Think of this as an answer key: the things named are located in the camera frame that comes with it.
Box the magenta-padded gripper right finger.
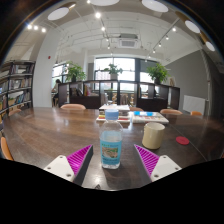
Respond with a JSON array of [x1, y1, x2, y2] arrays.
[[133, 144, 183, 183]]

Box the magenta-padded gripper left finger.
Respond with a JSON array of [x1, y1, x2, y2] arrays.
[[43, 144, 94, 187]]

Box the clear blue-capped water bottle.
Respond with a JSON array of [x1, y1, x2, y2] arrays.
[[99, 108, 124, 170]]

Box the flat round red coaster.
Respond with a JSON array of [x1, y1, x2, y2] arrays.
[[175, 135, 191, 146]]

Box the large blue-and-white book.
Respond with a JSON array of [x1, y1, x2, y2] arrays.
[[130, 110, 170, 125]]

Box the orange chairs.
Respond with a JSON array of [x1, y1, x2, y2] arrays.
[[0, 103, 203, 162]]

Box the low dark open shelf unit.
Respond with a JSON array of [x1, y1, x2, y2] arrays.
[[57, 79, 181, 112]]

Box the stack of books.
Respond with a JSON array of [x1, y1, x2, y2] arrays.
[[95, 103, 132, 124]]

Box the person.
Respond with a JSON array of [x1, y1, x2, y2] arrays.
[[51, 79, 63, 107]]

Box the tall dark bookshelf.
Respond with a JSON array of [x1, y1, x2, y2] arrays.
[[0, 59, 36, 116]]

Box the potted green plants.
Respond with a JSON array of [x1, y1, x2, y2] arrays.
[[64, 62, 171, 84]]

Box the ceiling air conditioner unit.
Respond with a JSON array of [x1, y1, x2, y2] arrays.
[[118, 33, 140, 49]]

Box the ceiling lights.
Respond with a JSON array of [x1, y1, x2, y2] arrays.
[[26, 0, 217, 53]]

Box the white wall radiator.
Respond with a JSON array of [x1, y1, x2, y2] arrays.
[[182, 94, 207, 115]]

